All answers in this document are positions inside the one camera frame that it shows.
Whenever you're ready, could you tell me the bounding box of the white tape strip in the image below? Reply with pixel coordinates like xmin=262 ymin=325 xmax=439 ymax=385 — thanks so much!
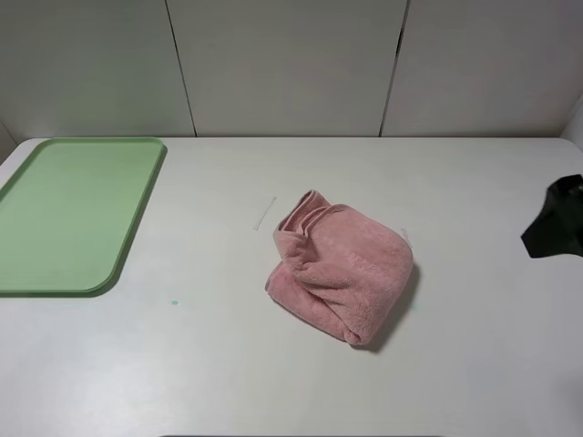
xmin=252 ymin=197 xmax=277 ymax=231

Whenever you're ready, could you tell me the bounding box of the light green plastic tray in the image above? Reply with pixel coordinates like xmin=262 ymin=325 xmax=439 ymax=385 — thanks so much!
xmin=1 ymin=137 xmax=167 ymax=298

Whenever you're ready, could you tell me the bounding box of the pink terry towel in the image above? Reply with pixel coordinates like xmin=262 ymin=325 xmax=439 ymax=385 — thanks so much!
xmin=265 ymin=190 xmax=414 ymax=346

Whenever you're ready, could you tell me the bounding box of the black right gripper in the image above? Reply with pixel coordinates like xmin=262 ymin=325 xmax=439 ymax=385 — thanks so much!
xmin=521 ymin=174 xmax=583 ymax=259

